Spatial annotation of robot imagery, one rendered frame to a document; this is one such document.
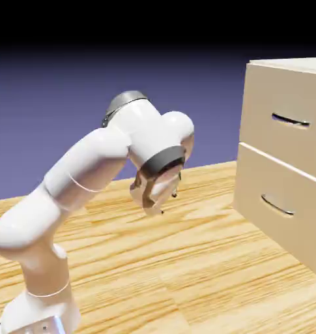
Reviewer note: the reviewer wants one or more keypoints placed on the beige wooden cabinet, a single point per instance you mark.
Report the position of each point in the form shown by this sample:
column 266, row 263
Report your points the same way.
column 285, row 78

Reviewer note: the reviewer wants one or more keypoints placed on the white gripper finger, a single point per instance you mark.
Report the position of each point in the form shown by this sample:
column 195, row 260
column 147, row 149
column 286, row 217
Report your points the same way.
column 174, row 193
column 159, row 208

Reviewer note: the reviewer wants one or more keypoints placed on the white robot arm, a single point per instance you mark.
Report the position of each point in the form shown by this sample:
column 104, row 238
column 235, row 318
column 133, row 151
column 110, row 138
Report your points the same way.
column 95, row 156

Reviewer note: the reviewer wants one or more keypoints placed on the beige drawer front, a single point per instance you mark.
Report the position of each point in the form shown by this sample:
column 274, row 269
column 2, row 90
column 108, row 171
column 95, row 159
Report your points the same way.
column 267, row 99
column 256, row 177

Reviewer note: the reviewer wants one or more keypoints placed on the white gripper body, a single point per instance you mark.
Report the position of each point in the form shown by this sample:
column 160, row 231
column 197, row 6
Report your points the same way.
column 157, row 189

